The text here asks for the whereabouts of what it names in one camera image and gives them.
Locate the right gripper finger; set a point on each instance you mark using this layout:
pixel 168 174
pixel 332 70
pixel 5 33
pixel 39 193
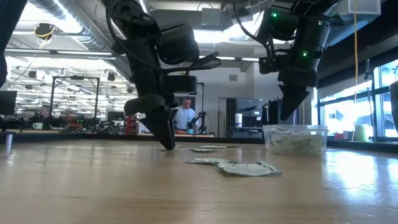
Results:
pixel 292 99

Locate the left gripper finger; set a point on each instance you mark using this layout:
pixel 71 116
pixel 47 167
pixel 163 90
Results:
pixel 160 127
pixel 173 127

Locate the black background robot arm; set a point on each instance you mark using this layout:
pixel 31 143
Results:
pixel 202 119

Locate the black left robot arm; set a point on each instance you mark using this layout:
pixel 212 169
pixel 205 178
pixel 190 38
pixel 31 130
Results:
pixel 140 31

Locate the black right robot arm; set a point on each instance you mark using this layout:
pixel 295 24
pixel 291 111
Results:
pixel 311 31

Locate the red bin stack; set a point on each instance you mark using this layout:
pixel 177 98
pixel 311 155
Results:
pixel 131 124

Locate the clear plastic bin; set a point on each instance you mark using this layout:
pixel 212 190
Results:
pixel 273 137

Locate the person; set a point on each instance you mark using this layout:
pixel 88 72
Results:
pixel 186 116

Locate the black cabinet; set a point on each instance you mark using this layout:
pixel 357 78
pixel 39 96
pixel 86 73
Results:
pixel 252 107

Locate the white roll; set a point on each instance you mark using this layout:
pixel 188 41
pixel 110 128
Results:
pixel 238 119

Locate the red box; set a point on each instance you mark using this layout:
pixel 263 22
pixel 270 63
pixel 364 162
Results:
pixel 339 136

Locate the yellow-green spool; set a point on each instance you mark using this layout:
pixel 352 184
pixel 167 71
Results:
pixel 361 133

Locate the translucent ceiling box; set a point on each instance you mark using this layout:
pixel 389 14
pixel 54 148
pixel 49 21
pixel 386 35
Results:
pixel 363 7

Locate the grey ceiling box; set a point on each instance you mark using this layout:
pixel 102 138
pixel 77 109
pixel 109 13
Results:
pixel 211 17

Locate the white mug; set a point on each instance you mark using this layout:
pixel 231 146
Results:
pixel 38 126

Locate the black yellow ceiling reel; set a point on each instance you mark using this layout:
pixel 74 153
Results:
pixel 45 30

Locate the black monitor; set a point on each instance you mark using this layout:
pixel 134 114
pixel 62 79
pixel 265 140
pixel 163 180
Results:
pixel 7 102

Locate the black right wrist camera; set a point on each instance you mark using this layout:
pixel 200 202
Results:
pixel 268 65

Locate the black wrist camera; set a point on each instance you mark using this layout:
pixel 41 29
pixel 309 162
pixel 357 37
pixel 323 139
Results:
pixel 182 84
pixel 268 65

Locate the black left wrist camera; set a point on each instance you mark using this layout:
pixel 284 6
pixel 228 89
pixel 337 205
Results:
pixel 182 84

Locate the black background rig frame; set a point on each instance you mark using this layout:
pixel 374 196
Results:
pixel 74 77

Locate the black window frame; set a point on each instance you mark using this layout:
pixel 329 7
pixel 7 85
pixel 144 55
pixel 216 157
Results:
pixel 375 115

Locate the silver ceiling duct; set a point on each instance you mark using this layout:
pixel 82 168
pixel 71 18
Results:
pixel 93 34

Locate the silver metal post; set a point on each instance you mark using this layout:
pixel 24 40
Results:
pixel 9 143

